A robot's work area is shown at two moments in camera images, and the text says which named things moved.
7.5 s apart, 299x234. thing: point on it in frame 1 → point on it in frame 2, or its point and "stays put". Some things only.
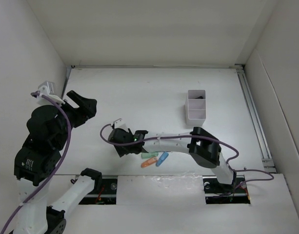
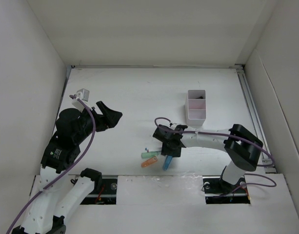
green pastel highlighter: [149, 155] stays put
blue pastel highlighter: [162, 158] → [167, 162]
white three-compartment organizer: [195, 107] stays put
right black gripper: [122, 151] → [176, 152]
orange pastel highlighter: [149, 161] stays put
